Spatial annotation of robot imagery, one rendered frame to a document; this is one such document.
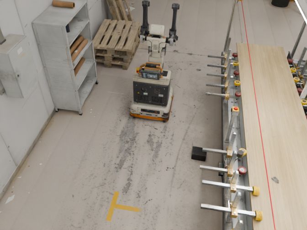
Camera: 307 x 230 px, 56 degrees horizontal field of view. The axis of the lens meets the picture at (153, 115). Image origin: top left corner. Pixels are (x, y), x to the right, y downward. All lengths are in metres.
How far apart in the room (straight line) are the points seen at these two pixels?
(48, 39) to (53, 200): 2.08
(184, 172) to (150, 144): 0.68
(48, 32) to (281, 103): 3.14
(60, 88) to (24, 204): 1.74
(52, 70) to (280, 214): 3.41
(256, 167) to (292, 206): 0.47
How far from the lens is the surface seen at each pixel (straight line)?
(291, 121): 3.80
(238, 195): 2.57
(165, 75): 4.25
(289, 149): 3.45
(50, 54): 4.34
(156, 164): 4.09
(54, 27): 4.08
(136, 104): 4.54
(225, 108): 3.99
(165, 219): 3.66
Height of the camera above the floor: 3.24
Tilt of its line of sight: 43 degrees down
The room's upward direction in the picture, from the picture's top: 2 degrees clockwise
